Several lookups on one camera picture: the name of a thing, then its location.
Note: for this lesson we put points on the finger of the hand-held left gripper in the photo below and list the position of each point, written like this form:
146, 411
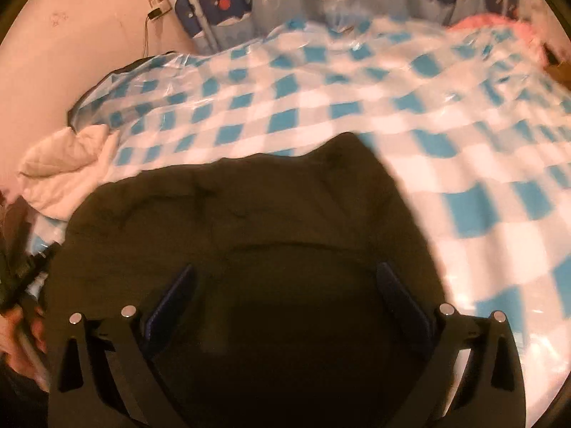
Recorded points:
42, 258

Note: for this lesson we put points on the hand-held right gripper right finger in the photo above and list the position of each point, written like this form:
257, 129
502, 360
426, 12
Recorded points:
401, 303

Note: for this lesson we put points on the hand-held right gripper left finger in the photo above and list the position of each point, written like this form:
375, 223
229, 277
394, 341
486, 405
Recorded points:
171, 303

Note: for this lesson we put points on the black puffer jacket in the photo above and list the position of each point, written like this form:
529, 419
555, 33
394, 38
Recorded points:
250, 232

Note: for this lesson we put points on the dark brown clothes pile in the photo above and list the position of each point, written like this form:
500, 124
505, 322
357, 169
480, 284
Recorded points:
13, 223

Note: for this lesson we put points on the person's left hand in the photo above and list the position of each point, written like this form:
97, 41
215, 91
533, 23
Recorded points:
18, 347

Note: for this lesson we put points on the white quilted jacket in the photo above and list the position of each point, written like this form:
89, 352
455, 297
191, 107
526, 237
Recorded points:
67, 174

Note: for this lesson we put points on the blue white checkered bed sheet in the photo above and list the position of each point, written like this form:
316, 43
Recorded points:
357, 98

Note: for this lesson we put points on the brown cloth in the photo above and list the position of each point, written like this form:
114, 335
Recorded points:
560, 64

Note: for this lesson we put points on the pink cloth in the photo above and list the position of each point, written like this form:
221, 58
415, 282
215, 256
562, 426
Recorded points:
495, 24

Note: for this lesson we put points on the white wall socket with charger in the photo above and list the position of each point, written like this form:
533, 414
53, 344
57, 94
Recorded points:
159, 5

